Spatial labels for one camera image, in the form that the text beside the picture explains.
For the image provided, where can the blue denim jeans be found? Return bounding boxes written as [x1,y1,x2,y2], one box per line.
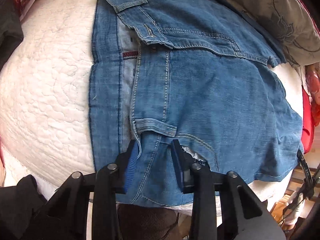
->
[89,0,303,207]

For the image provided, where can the dark cloth at left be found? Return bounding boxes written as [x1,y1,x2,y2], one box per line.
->
[0,0,24,69]

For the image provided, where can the red patterned blanket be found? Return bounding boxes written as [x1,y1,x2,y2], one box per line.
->
[302,63,319,153]

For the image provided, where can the white quilted mattress cover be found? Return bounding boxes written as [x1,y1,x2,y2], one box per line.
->
[0,0,304,217]

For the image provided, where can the grey floral pillow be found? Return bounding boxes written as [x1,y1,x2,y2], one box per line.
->
[226,0,319,67]

